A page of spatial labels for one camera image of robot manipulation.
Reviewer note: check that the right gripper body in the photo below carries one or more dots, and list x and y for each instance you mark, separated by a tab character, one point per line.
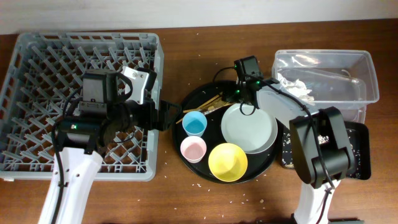
238	93

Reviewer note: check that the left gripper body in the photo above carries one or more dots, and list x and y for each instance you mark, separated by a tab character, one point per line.
140	114

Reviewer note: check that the blue plastic cup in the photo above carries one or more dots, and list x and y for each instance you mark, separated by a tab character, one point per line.
194	123

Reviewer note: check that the pink plastic cup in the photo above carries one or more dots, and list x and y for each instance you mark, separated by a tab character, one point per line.
193	149

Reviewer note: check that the white tissue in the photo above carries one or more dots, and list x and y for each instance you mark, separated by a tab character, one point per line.
296	88

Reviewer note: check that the yellow plastic bowl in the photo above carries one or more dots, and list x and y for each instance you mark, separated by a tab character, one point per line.
228	162

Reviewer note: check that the gold snack wrapper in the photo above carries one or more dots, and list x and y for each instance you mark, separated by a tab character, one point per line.
213	104

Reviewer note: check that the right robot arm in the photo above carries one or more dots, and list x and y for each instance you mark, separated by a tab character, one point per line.
321	151

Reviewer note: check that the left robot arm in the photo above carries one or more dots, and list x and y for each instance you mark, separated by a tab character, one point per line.
111	102

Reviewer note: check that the grey plastic dishwasher rack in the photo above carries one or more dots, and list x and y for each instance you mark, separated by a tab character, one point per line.
45	69

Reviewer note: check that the black rectangular food-waste tray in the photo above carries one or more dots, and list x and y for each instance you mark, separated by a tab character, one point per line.
358	135

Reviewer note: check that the grey round plate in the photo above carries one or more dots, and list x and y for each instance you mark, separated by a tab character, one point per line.
254	133

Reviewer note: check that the round black tray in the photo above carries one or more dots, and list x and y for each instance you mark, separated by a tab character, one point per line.
257	163

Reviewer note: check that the clear plastic bin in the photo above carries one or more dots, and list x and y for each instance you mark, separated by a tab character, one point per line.
345	79

